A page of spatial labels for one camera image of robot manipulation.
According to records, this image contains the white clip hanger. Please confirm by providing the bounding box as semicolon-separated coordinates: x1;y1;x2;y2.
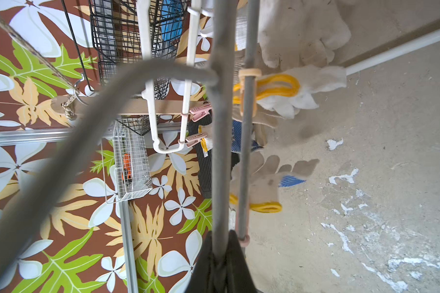
136;1;201;155

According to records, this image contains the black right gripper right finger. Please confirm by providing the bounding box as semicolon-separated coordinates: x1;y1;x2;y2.
220;230;257;293

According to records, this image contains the wooden drying rack frame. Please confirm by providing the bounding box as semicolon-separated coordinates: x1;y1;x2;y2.
0;16;440;101

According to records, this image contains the white wire basket left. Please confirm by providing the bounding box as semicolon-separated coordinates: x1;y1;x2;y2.
112;118;152;201

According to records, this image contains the orange black screwdriver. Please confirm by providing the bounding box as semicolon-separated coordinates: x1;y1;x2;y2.
122;153;132;183

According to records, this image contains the black wire basket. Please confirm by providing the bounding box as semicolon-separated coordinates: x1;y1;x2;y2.
60;0;191;136

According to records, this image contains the blue object in basket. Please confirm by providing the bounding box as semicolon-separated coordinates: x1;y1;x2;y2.
160;0;184;42

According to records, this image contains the white yellow cuff glove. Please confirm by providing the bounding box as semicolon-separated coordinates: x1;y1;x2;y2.
258;1;352;71
232;65;347;125

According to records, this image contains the beige clothes peg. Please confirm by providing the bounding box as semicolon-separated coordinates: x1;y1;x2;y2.
238;68;262;117

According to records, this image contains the blue dotted yellow cuff glove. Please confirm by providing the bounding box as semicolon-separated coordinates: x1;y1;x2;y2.
199;118;265;155

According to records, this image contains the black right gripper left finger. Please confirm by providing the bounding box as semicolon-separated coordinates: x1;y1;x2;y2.
186;231;218;293

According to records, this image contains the pink clothes peg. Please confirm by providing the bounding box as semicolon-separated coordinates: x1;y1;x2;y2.
185;133;207;147
189;103;212;122

